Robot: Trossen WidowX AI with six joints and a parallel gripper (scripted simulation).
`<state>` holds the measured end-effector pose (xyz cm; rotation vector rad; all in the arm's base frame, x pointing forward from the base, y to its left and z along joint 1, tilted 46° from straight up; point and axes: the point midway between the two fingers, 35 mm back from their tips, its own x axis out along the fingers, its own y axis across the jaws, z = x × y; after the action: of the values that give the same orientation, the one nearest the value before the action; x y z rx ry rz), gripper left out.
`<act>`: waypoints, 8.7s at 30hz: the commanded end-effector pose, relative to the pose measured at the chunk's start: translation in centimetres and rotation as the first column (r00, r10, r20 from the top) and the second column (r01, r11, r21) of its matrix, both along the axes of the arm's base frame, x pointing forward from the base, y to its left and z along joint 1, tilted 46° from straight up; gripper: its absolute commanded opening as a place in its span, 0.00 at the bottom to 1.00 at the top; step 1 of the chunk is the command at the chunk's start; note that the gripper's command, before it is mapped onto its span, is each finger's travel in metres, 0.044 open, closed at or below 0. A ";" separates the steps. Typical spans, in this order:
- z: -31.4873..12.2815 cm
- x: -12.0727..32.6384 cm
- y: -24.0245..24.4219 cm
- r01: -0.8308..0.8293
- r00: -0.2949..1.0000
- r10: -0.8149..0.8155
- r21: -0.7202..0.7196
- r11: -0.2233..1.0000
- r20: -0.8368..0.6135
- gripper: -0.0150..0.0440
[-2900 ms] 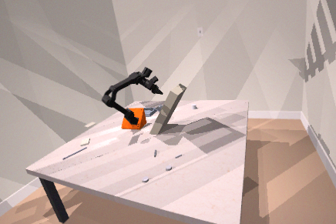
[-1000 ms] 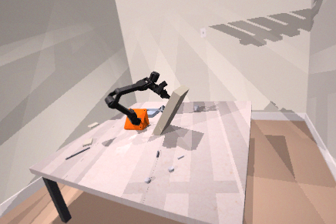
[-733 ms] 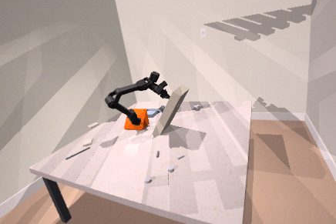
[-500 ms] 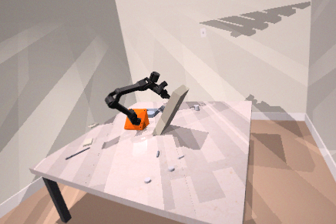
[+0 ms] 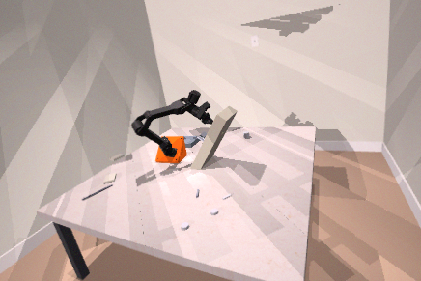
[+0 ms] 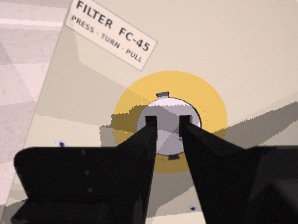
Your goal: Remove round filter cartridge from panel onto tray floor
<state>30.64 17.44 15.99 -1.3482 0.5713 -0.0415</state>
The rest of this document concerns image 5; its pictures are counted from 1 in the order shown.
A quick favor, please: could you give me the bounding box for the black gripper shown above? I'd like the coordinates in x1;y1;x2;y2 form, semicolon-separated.
191;106;213;125

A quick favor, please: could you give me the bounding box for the beige service panel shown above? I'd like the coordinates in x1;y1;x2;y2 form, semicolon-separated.
190;106;238;170

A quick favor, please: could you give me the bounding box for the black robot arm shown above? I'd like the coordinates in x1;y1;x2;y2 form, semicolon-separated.
131;90;201;157

